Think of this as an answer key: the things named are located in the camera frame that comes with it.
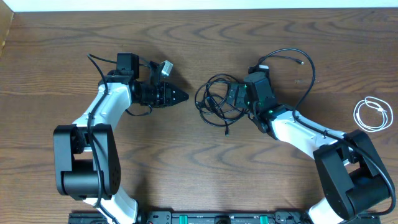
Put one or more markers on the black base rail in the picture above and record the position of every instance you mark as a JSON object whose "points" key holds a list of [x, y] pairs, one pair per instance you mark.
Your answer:
{"points": [[165, 217]]}

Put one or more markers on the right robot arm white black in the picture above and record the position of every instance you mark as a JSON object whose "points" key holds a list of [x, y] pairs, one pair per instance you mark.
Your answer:
{"points": [[351, 173]]}

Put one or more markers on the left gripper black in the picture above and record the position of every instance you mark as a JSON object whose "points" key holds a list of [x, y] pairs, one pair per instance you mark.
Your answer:
{"points": [[167, 95]]}

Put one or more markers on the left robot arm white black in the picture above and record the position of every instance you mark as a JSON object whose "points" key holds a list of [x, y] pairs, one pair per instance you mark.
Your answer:
{"points": [[87, 166]]}

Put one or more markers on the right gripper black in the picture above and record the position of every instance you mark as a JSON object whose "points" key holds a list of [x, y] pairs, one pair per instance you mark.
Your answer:
{"points": [[239, 101]]}

